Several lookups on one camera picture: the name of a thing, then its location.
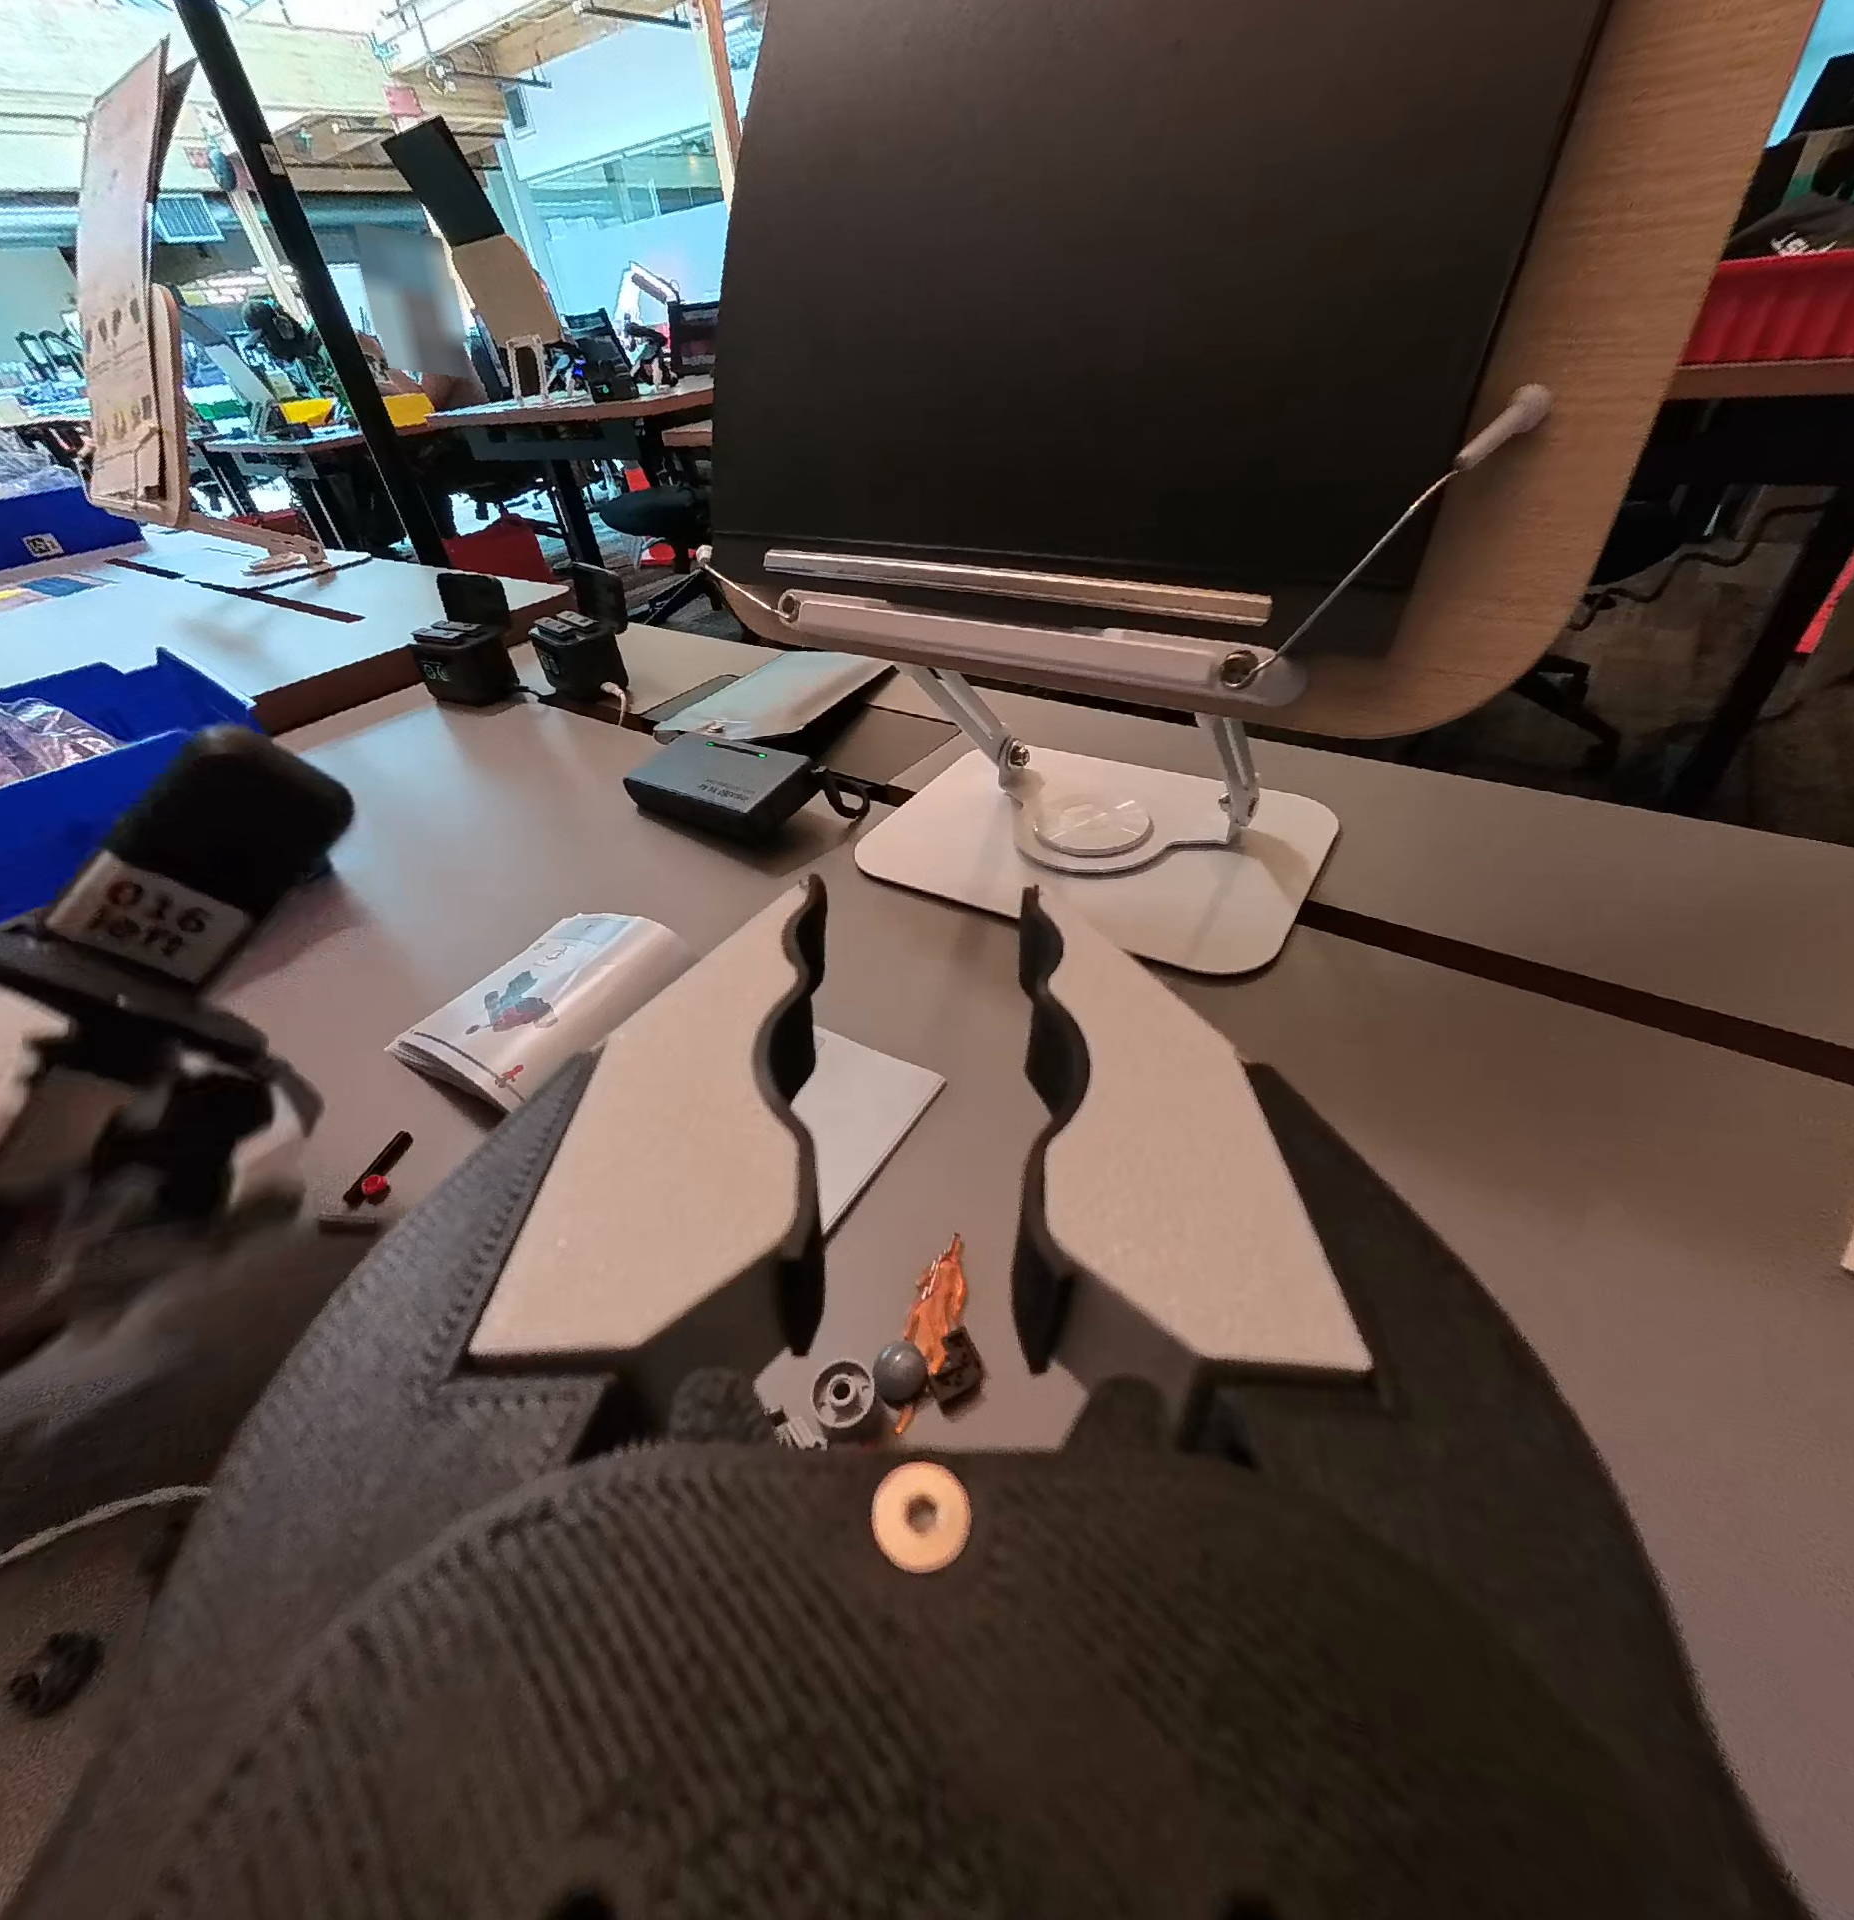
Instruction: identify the black slanted pole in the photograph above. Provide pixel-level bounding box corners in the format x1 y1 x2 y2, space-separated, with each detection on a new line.
175 0 453 570

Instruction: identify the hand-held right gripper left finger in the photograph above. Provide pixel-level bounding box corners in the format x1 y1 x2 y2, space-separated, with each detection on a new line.
465 875 832 1376

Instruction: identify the orange flame lego piece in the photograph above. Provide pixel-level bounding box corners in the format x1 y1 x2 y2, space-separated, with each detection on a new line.
902 1235 971 1355

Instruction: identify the wooden document stand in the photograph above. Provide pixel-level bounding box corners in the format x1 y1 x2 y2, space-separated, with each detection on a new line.
78 42 332 581

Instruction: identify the small black lego piece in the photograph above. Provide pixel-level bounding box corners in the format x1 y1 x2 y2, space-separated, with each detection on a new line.
5 1631 107 1721

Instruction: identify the clear plastic bag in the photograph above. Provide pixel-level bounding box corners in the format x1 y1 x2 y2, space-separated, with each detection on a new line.
0 704 121 801

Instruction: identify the blue storage bin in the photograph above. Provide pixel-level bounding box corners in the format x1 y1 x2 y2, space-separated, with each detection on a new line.
0 468 144 581
0 692 336 932

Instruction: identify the lego instruction booklet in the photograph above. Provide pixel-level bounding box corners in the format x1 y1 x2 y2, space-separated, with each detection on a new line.
386 912 952 1239

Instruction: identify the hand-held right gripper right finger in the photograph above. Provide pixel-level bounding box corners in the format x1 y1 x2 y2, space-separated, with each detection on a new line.
1014 885 1380 1380

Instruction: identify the flat grey folder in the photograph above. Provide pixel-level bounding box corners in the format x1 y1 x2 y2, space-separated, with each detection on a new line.
651 652 902 746

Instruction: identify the red fabric bin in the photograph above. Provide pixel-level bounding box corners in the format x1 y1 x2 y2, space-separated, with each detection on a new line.
1677 246 1854 371

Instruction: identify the black charging case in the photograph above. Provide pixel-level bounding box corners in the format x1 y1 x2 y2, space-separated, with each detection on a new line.
529 566 630 704
409 574 519 706

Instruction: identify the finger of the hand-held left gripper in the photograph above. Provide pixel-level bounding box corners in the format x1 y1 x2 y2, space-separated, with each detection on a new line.
0 979 63 1189
175 1047 318 1189

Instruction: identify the black office chair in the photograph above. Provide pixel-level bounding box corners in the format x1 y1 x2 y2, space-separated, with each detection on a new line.
595 478 714 579

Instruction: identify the black power bank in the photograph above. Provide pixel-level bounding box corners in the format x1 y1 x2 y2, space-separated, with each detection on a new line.
624 731 871 843

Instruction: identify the white string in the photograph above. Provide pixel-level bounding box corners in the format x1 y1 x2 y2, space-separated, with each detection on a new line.
0 1485 213 1591

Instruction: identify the black panel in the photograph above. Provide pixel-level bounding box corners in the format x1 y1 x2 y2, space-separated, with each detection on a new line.
714 0 1621 663

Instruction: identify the silver tablet stand with screen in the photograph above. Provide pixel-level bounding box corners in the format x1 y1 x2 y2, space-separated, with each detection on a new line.
700 0 1831 979

